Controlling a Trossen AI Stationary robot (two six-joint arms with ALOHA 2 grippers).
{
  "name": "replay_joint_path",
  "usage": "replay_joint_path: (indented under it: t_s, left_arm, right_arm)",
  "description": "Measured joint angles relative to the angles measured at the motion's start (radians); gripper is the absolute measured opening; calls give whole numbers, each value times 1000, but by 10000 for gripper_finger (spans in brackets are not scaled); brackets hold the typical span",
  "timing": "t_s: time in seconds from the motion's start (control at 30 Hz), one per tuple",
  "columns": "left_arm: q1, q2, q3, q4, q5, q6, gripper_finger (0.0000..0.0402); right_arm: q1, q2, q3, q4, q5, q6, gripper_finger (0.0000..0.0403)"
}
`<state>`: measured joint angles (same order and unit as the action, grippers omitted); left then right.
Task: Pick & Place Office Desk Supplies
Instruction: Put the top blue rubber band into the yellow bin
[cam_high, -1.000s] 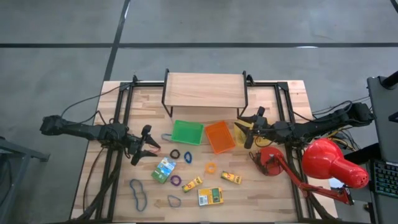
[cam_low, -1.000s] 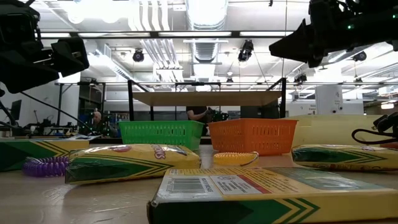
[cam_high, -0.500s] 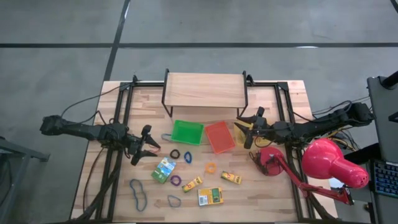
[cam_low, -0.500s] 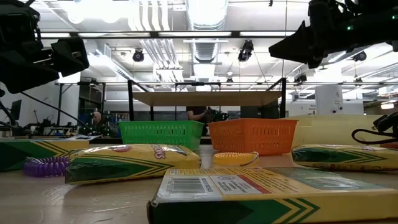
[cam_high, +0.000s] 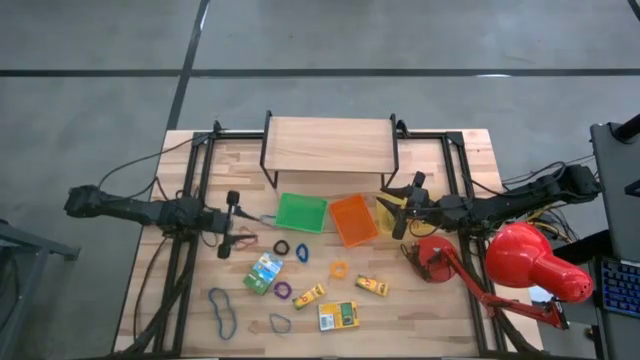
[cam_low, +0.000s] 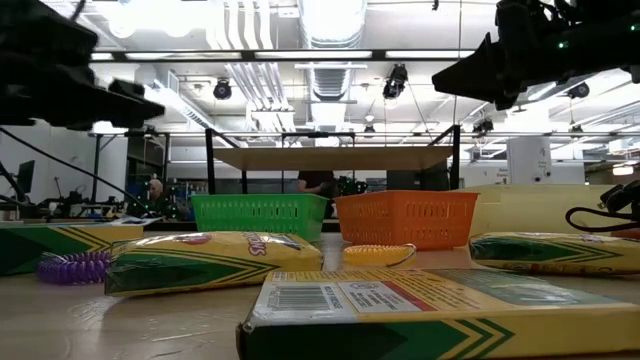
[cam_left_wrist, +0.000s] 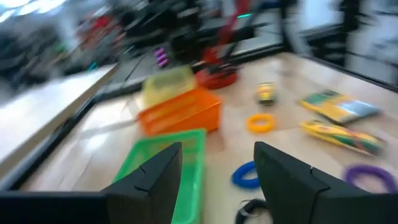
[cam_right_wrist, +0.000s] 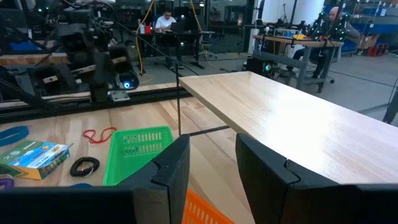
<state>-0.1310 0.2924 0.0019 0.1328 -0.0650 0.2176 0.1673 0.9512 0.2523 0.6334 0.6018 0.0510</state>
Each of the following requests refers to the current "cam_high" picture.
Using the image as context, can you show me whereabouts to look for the wooden desk shelf riser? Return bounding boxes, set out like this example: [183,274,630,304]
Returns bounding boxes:
[259,109,401,194]

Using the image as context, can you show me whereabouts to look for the red desk lamp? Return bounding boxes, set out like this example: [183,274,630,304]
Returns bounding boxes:
[402,221,595,331]

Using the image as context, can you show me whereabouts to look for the grey cart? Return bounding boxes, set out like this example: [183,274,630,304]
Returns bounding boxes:
[589,121,640,360]

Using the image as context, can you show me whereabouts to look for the brown cable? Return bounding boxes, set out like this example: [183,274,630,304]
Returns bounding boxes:
[132,234,171,346]

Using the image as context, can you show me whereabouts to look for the grey metal furniture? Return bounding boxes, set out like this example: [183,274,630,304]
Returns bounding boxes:
[0,218,81,360]

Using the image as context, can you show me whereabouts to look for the green blue crayon box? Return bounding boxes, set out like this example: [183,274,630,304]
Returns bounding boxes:
[242,252,285,296]

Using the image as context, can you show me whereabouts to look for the black metal rig frame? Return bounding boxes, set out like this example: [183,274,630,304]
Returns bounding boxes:
[114,119,541,360]

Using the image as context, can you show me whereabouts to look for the yellow plastic basket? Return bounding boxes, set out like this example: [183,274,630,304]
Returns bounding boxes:
[374,192,444,239]

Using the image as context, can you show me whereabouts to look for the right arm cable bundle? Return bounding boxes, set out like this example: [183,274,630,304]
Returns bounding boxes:
[499,154,601,241]

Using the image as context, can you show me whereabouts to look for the black lamp cable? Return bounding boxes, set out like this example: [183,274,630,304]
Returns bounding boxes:
[399,242,432,282]

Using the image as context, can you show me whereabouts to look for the small yellow crayon pack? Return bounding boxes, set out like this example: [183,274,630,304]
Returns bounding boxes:
[292,283,327,311]
[355,272,391,300]

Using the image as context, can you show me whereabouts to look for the red rubber band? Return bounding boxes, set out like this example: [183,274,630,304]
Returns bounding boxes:
[232,227,260,252]

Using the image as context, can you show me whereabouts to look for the large blue rubber band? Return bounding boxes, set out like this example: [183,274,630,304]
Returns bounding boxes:
[207,287,238,342]

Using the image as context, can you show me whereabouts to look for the orange plastic basket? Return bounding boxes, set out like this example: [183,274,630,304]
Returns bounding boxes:
[328,193,380,249]

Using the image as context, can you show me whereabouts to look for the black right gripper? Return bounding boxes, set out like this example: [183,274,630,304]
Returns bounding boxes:
[375,170,451,241]

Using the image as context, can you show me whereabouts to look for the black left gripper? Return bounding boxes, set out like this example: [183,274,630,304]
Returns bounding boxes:
[199,190,262,260]

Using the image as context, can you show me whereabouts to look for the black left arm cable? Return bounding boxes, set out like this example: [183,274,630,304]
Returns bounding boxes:
[97,134,196,201]

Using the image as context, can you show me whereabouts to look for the green plastic basket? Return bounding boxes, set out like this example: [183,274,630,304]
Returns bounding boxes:
[274,192,330,235]

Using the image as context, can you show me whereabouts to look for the large yellow crayon box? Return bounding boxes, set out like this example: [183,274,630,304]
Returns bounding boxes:
[317,300,361,333]

